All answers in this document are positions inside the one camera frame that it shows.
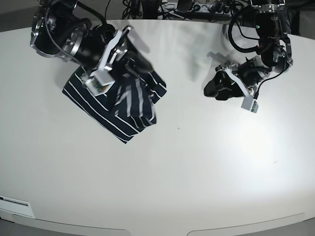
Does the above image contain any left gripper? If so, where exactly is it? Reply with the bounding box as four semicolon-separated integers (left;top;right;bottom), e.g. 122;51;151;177
204;61;254;101

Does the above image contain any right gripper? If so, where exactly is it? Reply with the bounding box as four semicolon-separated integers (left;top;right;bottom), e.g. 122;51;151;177
91;26;154;78

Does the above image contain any navy white striped T-shirt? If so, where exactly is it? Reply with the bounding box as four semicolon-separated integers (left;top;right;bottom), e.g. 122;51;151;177
63;68;167;144

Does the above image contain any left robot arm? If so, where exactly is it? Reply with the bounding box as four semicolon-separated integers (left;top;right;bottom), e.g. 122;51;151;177
204;0;293;101

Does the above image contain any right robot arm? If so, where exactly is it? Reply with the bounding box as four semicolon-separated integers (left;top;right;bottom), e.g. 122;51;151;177
30;0;154;84

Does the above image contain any white power strip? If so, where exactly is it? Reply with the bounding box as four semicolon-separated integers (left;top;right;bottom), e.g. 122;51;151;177
191;1;230;14

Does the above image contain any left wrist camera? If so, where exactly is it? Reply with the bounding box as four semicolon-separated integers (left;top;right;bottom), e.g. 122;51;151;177
241;96;259;113

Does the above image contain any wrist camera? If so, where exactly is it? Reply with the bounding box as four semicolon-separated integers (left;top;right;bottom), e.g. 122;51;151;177
241;96;259;113
82;73;115;96

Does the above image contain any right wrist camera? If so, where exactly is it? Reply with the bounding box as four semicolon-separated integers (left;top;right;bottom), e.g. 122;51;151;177
82;73;115;96

